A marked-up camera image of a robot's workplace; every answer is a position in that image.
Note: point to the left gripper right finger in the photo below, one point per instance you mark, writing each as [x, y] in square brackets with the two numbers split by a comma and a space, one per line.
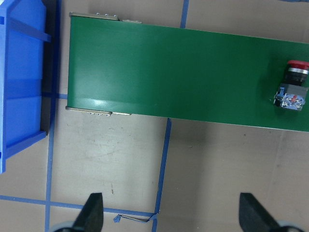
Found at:
[253, 217]

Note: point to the left blue plastic bin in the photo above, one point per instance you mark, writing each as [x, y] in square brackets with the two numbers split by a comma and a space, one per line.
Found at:
[22, 38]

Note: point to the green conveyor belt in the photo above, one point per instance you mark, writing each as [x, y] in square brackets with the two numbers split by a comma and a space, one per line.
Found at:
[132, 68]

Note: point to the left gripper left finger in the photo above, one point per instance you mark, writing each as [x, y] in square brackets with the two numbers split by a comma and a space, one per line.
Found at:
[91, 218]

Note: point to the red mushroom push button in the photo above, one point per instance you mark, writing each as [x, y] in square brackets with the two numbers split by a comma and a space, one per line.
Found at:
[291, 93]

